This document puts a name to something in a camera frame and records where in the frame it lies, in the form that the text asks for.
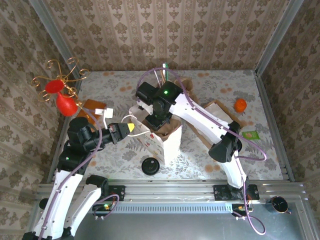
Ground white printed paper gift bag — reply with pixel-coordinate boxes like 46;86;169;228
121;104;184;166

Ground brown bread roll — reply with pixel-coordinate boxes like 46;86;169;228
184;88;201;106
174;77;195;92

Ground green white wrapped straw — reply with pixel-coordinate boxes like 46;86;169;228
162;62;170;83

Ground orange wooden board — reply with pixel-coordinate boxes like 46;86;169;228
74;99;106;126

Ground black plastic cup lid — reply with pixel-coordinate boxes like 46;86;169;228
141;157;160;175

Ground brown cardboard tray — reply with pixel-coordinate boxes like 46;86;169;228
187;98;248;151

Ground small circuit board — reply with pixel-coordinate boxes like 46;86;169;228
231;203;253;218
92;202;113;213

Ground orange mandarin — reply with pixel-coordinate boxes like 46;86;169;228
233;97;248;113

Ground green tea bag packet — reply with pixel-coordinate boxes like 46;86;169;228
241;130;260;140

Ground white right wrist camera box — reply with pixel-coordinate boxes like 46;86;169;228
136;99;154;117

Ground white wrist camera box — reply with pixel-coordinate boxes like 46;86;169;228
94;107;115;130
136;99;154;117

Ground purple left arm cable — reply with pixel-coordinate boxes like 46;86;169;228
39;112;106;240

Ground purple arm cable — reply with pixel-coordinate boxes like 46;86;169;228
136;66;268;236
39;112;106;240

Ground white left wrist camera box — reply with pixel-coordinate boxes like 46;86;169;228
94;107;115;130

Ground red glass gold wire ornament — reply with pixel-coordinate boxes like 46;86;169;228
31;56;91;120

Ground aluminium table side rail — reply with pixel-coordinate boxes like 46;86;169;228
254;71;296;183
46;116;66;185

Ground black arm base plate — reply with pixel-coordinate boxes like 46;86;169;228
213;184;260;201
106;184;126;203

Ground aluminium front rail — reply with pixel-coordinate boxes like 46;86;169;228
36;178;307;205

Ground grey slotted cable duct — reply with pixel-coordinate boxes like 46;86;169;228
113;204;235;214

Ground aluminium frame post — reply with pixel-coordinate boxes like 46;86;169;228
28;0;85;95
254;0;305;77

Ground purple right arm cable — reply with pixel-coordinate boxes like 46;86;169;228
136;66;268;236

